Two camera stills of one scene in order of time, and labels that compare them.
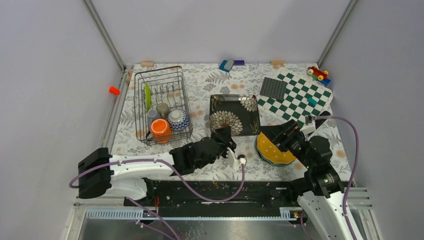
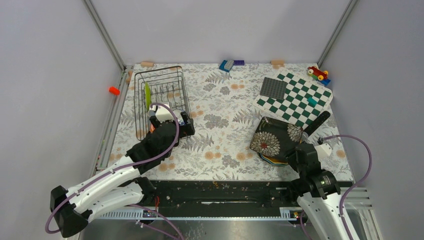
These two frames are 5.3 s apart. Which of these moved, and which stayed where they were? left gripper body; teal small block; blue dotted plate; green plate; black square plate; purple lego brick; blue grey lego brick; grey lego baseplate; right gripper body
Moved: black square plate; right gripper body; left gripper body
Stayed: purple lego brick; teal small block; blue grey lego brick; grey lego baseplate; green plate; blue dotted plate
